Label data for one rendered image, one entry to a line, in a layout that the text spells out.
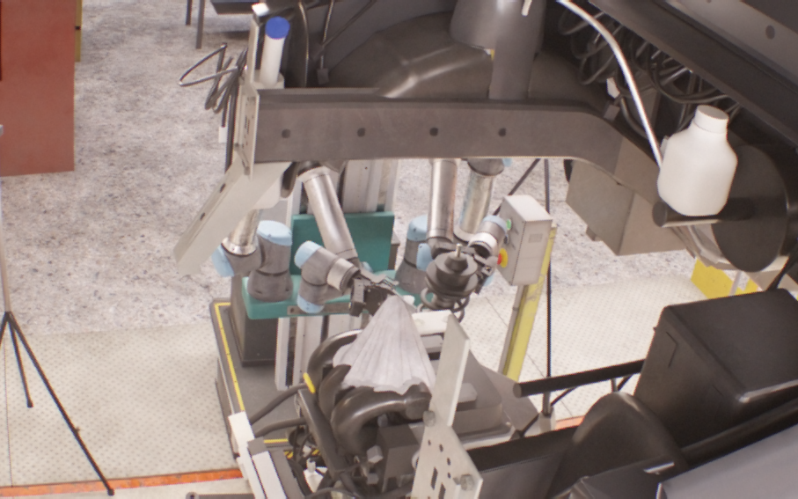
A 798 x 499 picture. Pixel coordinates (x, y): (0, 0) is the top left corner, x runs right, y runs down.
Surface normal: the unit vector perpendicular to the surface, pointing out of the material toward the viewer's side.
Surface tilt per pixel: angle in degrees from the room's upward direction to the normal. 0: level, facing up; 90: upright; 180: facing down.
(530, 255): 90
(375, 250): 90
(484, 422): 79
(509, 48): 87
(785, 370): 0
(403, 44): 25
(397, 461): 90
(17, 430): 0
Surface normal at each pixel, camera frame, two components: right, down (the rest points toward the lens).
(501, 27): 0.07, 0.47
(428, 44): -0.18, -0.78
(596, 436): -0.92, 0.08
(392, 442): 0.14, -0.85
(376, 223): 0.30, 0.52
